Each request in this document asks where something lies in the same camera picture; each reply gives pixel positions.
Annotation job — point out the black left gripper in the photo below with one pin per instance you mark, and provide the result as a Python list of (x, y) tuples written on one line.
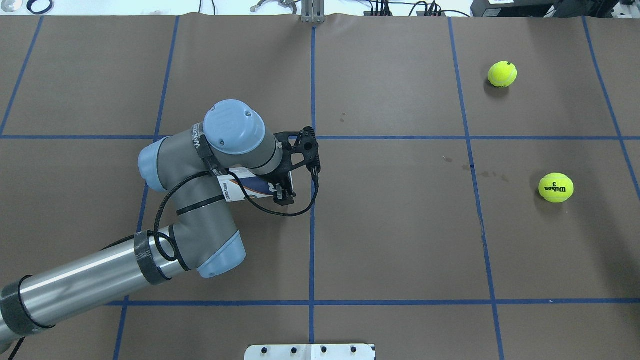
[(283, 195)]

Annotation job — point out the clear tennis ball can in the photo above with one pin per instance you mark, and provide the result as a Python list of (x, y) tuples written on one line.
[(238, 178)]

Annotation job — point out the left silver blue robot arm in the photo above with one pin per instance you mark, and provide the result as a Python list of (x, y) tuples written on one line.
[(193, 227)]

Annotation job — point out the yellow tennis ball near edge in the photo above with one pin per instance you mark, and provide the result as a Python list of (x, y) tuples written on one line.
[(502, 74)]

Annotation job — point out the yellow Wilson tennis ball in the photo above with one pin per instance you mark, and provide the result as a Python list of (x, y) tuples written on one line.
[(556, 188)]

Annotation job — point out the black box with label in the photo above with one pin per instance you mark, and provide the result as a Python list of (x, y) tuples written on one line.
[(511, 8)]

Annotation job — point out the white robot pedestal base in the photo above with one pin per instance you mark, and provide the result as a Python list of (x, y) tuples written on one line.
[(326, 351)]

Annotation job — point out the aluminium frame post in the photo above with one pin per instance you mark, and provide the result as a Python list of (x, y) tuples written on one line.
[(312, 11)]

